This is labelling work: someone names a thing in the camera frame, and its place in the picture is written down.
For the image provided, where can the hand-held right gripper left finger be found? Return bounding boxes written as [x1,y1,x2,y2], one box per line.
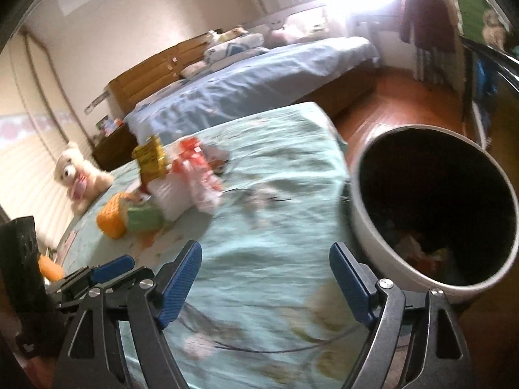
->
[53,241,203,389]

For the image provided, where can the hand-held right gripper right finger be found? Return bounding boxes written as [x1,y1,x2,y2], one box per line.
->
[329,242,473,389]

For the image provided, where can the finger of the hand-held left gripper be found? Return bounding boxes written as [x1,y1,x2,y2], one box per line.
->
[48,254,135,305]

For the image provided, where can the white trash bin black liner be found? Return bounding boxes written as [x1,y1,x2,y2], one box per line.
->
[349,126,519,302]

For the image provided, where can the green box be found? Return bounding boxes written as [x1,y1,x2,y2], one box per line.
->
[127,203,165,233]

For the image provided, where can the white foam block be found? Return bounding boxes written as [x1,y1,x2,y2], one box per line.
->
[147,172,195,221]

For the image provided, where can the gold snack bag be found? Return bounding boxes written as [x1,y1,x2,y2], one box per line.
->
[132,136,169,183]

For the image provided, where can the red and white plastic wrapper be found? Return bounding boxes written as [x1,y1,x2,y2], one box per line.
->
[170,137,230,213]

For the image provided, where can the person's left hand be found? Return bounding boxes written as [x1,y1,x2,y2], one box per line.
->
[38,253,65,283]

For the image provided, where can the cream teddy bear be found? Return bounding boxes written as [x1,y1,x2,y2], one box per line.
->
[54,142,115,215]

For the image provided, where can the dark wooden nightstand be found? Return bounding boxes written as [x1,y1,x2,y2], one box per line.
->
[92,124,136,171]

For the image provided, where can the wooden headboard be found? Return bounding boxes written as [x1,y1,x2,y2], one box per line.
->
[107,32,215,118]

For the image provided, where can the bed with blue sheet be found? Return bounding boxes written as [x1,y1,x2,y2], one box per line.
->
[124,36,380,138]

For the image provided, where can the white pillow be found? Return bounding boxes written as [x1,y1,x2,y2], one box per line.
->
[180,59,212,79]

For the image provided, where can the radiator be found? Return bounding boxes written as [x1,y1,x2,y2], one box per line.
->
[414,46,451,87]

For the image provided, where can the blue printed pillow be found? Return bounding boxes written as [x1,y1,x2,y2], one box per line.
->
[203,32,270,63]

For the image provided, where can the small plush toy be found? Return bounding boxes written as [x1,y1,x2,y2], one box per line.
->
[211,26,249,42]

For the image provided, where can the pink cushion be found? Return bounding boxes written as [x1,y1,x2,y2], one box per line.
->
[270,24,301,47]

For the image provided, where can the black metal bar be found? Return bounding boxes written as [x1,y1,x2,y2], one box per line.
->
[460,34,519,90]

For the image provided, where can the hanging dark clothes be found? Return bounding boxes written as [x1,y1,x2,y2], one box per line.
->
[399,0,457,53]

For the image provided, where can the grey plush heap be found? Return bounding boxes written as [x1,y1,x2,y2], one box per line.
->
[482,10,508,47]

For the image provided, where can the green board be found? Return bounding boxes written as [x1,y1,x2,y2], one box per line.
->
[454,0,493,41]

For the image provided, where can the grey crib rail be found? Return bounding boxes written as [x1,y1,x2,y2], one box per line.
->
[243,6,329,34]

